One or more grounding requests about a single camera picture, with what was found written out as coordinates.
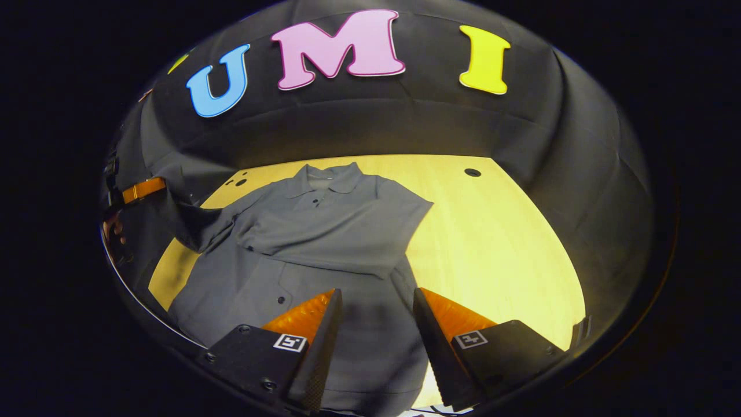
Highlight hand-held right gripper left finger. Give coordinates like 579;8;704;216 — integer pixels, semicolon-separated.
197;288;343;413

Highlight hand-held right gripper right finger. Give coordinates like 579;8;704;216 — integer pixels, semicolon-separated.
413;287;568;412

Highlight grey polo shirt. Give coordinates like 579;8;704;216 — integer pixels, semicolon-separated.
152;162;435;416

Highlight black backdrop cloth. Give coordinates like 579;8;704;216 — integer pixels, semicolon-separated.
101;0;655;371

